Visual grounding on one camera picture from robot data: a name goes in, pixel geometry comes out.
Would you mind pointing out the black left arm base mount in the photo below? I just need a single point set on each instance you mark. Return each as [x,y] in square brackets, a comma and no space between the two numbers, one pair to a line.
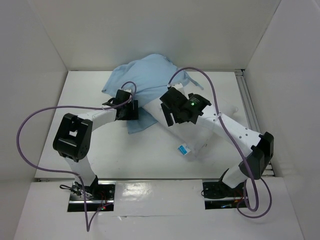
[101,199]

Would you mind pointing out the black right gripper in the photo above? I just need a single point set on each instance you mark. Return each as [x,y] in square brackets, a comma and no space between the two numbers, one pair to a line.
[167,113]

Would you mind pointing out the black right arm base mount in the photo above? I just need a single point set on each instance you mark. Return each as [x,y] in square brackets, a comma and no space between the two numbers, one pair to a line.
[219,196]

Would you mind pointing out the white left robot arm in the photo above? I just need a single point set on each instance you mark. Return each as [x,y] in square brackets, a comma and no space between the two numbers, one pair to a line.
[73,138]

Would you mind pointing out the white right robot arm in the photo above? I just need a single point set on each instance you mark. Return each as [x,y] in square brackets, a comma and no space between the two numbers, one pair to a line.
[256,149]

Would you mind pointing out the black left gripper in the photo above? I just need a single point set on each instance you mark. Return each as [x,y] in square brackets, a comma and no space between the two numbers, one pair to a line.
[133,114]

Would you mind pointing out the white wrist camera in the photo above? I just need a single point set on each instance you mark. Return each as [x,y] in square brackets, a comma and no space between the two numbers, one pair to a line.
[127,89]
[177,86]

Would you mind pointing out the light blue green pillowcase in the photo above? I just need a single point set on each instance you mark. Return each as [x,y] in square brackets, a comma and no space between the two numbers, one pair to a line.
[151,75]

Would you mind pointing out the white pillow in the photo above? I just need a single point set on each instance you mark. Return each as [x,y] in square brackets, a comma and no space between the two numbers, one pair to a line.
[195,138]

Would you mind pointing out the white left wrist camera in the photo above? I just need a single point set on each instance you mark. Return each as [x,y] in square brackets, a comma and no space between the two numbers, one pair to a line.
[127,89]

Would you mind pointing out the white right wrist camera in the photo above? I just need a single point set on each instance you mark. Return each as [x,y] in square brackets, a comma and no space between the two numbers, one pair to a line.
[177,86]

